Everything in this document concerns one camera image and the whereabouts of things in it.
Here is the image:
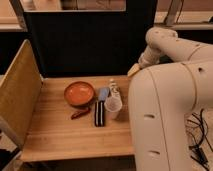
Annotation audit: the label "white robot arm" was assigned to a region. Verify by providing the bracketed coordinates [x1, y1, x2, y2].
[128, 27, 213, 171]

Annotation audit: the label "white ceramic cup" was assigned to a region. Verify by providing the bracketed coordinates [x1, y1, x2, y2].
[104, 96, 123, 119]

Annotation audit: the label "orange ceramic bowl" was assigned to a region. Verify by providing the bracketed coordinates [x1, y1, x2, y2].
[64, 81, 95, 107]

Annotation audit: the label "white plastic bottle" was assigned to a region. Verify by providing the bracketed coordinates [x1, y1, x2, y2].
[109, 79, 120, 98]

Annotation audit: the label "red chili pepper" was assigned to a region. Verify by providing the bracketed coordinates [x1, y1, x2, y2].
[71, 107, 91, 120]

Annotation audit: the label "black back panel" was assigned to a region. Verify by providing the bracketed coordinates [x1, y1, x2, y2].
[24, 0, 157, 77]

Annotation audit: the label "wooden side panel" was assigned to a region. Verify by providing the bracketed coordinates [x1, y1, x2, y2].
[0, 40, 42, 148]

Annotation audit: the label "black handled knife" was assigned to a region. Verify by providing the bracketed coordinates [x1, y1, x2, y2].
[95, 87, 109, 127]

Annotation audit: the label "black floor cables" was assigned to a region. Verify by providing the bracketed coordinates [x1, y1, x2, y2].
[185, 108, 213, 171]

